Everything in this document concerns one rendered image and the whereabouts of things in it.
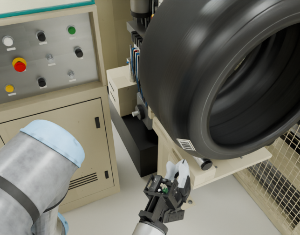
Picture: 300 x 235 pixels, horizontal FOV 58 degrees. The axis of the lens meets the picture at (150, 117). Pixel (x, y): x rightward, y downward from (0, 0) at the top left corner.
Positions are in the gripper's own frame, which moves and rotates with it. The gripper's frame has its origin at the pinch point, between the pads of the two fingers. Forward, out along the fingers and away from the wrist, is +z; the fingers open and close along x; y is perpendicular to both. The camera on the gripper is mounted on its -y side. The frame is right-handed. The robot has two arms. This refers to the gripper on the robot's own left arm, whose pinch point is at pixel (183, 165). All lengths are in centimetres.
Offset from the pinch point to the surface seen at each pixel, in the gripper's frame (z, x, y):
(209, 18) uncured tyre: 16.1, -11.2, 33.9
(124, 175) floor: 38, 90, -84
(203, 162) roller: 11.2, 1.4, -13.9
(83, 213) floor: 1, 98, -75
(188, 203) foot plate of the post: 35, 43, -100
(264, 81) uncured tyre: 53, -11, -13
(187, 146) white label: 4.7, 0.0, 2.5
